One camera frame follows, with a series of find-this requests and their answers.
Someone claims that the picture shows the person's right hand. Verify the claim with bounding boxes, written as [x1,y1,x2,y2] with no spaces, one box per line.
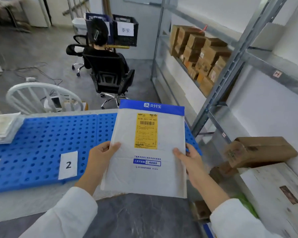
[173,143,210,187]

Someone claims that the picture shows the person's left hand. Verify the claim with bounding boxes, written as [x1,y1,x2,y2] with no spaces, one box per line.
[85,141,122,182]

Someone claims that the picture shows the small brown box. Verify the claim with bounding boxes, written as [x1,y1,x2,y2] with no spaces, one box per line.
[190,200,212,221]

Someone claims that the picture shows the white mailer yellow label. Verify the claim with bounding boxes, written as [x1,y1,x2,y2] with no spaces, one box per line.
[100,99,188,199]

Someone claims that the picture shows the green parcel stack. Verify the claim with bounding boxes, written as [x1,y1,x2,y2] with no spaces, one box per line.
[234,193,260,220]

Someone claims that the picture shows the oblong brown box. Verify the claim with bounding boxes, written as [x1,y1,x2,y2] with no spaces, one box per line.
[224,136,298,169]

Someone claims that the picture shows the white cardboard box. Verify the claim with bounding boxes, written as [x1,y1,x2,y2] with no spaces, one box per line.
[234,162,298,238]

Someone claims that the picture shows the clear bagged parcel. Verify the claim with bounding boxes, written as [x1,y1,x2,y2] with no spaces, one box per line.
[0,112,22,137]

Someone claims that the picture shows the stack of brown cardboard boxes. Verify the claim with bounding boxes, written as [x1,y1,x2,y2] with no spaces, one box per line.
[169,24,233,97]

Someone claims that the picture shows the grey metal shelf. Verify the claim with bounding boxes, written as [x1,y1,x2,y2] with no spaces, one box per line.
[191,0,298,238]
[151,0,244,127]

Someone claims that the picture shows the person's left forearm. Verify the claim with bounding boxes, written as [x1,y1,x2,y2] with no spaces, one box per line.
[19,175,102,238]

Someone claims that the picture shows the person's right forearm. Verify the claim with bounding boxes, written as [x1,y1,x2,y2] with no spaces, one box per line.
[190,173,276,238]

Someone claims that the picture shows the white paper sheets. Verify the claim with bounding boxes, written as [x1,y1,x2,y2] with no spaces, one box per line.
[63,100,84,112]

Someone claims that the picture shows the white headset device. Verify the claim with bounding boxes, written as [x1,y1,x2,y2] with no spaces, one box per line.
[43,96,65,113]

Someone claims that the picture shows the black office chair patterned back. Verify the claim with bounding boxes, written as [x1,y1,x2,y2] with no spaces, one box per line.
[82,52,135,110]

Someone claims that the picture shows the black mesh office chair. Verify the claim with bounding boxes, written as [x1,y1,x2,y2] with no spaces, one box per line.
[65,34,89,77]

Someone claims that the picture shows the small yellow desk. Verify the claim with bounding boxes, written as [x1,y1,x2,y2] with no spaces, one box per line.
[106,44,131,50]

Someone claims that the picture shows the black crate with paper sign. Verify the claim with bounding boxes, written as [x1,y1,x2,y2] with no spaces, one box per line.
[112,14,139,47]

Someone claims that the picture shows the white plastic bin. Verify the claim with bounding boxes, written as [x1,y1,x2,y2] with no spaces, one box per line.
[72,17,88,35]

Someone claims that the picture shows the blue crate with paper sign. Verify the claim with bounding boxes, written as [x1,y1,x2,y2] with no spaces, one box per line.
[85,12,115,45]

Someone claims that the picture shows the wooden poles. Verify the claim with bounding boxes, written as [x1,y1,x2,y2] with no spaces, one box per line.
[103,0,114,18]

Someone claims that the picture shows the metal stair railing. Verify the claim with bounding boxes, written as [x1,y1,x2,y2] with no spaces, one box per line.
[62,0,90,21]

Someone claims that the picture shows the white refrigerator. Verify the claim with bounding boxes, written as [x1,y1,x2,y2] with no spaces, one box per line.
[22,0,52,28]

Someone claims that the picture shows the black floor cable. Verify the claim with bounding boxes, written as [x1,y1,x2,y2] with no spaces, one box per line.
[4,62,64,86]

